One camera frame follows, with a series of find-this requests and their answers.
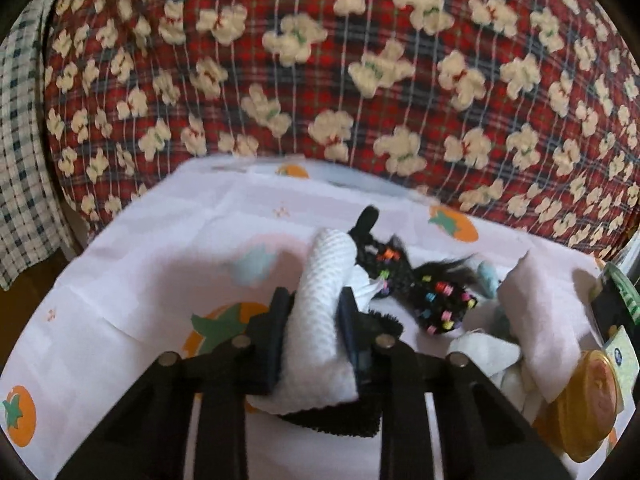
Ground red plaid floral blanket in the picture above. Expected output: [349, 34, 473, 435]
[42, 0, 640, 263]

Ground white waffle cloth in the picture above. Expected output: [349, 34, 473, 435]
[250, 227, 382, 416]

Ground black and green box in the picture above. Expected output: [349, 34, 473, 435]
[589, 259, 640, 347]

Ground yellow blue tissue packet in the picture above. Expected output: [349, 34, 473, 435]
[601, 324, 639, 413]

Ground blue white checkered cloth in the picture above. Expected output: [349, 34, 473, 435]
[0, 0, 77, 292]

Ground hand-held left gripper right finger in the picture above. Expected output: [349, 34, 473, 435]
[337, 290, 573, 480]

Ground white persimmon print tablecloth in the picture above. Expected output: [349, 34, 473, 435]
[0, 156, 622, 480]

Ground light blue fluffy sock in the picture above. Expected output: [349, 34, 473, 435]
[475, 259, 503, 297]

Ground black knit sock colourful dots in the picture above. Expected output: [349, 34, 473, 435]
[347, 205, 413, 302]
[412, 254, 482, 336]

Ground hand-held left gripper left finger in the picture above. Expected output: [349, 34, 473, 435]
[57, 287, 296, 480]

